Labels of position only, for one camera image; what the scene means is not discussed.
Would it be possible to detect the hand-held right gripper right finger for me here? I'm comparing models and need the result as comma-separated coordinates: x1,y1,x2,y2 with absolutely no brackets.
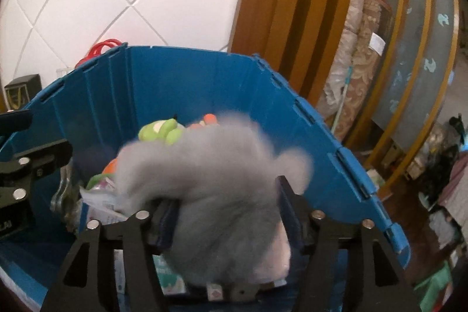
276,176,421,312

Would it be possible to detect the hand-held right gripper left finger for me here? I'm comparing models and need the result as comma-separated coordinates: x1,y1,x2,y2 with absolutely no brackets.
40,200,180,312

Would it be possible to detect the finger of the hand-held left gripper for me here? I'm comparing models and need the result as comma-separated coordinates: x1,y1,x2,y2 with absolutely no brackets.
0,110,33,134
0,138,74,185

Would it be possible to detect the grey furry plush toy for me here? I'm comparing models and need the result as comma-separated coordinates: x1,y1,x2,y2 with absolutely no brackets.
115,111,314,289

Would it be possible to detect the blue plastic crate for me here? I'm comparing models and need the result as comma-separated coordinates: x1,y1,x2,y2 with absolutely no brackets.
0,45,412,312

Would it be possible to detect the black gift box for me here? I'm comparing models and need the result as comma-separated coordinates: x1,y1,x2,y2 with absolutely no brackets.
4,74,42,111

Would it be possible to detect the silver metal tool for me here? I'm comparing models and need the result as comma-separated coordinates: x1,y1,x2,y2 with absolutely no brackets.
50,164,80,229

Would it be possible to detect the blue white medicine box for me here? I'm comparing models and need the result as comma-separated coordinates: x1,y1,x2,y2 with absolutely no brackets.
154,255,187,295

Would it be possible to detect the white plastic packet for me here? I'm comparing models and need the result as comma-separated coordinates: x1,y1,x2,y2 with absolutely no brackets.
80,184,129,225

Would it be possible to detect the light green plush toy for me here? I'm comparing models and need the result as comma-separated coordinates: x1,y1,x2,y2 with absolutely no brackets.
138,118,185,146

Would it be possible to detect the orange plush toy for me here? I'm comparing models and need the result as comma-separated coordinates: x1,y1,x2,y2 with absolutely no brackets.
186,113,220,130

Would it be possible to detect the red small suitcase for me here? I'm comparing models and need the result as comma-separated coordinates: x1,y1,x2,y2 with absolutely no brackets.
77,39,125,67

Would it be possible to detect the beige patterned rolled carpet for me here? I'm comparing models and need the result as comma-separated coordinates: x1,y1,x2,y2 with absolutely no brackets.
317,0,361,120

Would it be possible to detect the brown patterned rolled carpet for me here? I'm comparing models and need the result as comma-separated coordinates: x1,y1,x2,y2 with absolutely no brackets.
334,0,395,142

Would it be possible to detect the pile of clothes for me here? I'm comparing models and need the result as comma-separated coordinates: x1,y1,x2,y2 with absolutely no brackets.
413,115,468,312

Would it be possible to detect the wooden framed glass partition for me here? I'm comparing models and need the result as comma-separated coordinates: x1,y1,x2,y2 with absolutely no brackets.
373,0,462,166

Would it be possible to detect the teal mop handle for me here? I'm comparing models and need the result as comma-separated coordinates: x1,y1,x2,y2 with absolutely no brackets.
331,66,355,135

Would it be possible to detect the brown wooden wall panel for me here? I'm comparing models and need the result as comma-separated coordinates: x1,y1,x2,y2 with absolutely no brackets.
230,0,359,104

